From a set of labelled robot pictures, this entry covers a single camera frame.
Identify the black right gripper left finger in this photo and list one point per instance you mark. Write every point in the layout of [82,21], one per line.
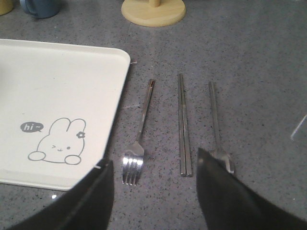
[87,206]

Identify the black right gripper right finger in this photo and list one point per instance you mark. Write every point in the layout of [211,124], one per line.
[228,204]

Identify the silver metal spoon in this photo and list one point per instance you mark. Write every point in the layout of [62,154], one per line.
[219,153]

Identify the silver metal chopstick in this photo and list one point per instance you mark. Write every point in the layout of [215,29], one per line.
[186,136]
[181,131]

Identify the silver metal fork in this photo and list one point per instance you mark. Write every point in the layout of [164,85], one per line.
[134,152]

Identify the cream rabbit serving tray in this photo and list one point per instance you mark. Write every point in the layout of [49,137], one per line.
[57,107]

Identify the wooden mug tree stand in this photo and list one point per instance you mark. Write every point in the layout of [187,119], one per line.
[153,13]

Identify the blue enamel mug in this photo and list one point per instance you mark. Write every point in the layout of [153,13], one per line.
[40,9]

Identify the yellow enamel mug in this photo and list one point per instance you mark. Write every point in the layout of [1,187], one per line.
[6,6]

